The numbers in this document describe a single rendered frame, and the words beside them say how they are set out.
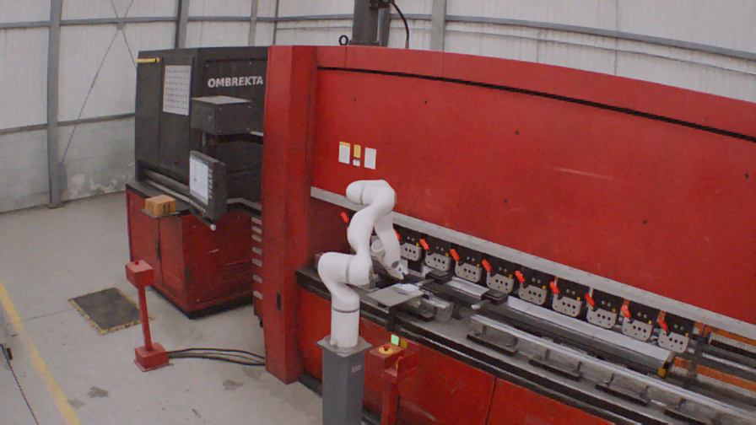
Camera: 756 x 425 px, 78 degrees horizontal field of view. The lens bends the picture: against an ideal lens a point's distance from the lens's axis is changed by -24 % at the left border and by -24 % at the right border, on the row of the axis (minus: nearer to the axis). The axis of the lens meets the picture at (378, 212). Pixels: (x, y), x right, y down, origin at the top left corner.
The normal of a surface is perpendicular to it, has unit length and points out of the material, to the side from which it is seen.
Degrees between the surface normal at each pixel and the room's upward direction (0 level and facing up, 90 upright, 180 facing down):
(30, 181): 90
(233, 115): 90
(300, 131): 90
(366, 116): 90
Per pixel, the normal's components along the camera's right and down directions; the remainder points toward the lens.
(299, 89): 0.71, 0.22
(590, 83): -0.70, 0.15
